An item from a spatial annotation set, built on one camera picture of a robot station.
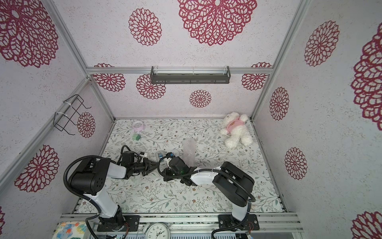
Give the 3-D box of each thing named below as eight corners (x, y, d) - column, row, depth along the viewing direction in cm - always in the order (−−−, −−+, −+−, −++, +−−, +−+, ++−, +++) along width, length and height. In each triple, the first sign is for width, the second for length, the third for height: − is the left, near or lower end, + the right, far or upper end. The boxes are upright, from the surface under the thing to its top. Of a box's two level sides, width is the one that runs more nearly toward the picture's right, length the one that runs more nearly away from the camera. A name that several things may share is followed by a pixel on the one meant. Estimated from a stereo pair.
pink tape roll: (132, 130, 116) (130, 128, 113) (134, 123, 121) (133, 120, 118) (142, 130, 116) (141, 128, 113) (144, 123, 121) (143, 120, 118)
